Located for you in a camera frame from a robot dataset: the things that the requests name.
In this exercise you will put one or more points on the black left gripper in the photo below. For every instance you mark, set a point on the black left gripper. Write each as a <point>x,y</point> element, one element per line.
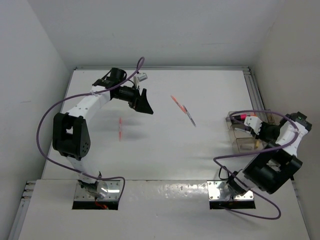
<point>139,101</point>

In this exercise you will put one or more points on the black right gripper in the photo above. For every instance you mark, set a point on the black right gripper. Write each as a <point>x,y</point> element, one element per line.
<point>259,137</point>

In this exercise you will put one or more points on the pink double-ended pen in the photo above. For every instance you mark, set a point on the pink double-ended pen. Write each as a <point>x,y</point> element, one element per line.
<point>120,129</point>

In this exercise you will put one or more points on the pink black highlighter marker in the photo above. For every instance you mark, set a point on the pink black highlighter marker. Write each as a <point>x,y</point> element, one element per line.
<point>240,117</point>

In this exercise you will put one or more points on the grey white eraser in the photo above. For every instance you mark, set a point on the grey white eraser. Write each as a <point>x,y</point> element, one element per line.
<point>246,147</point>

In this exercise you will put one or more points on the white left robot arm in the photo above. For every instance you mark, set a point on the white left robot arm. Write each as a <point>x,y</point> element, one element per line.
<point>71,137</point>

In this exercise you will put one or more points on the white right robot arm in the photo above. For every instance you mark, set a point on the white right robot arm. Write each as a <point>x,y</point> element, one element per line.
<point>268,171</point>

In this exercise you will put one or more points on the clear plastic organizer tray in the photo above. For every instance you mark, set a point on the clear plastic organizer tray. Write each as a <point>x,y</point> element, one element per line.
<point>238,138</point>

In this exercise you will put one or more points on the orange double-ended pen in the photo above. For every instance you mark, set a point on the orange double-ended pen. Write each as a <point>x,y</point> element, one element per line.
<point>178,104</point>

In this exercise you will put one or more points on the purple double-ended pen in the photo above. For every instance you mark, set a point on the purple double-ended pen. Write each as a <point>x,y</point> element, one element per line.
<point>190,117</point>

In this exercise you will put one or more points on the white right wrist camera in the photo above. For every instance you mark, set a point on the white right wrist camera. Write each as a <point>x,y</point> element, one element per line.
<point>255,123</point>

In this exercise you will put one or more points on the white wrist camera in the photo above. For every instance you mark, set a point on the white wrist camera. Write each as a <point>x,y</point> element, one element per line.
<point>255,123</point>
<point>139,77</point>

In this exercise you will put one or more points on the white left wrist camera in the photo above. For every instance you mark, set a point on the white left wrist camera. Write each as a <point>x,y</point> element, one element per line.
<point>139,77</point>

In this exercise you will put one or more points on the aluminium frame rail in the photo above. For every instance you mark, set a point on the aluminium frame rail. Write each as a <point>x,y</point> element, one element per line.
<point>220,68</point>

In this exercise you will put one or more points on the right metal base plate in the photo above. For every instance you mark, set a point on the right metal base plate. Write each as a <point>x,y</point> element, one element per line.
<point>219,191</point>

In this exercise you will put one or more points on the metal base plate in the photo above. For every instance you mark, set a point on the metal base plate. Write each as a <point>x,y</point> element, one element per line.
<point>219,191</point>
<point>112,190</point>

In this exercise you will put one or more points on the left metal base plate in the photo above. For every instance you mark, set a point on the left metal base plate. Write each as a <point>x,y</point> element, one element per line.
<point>112,190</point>

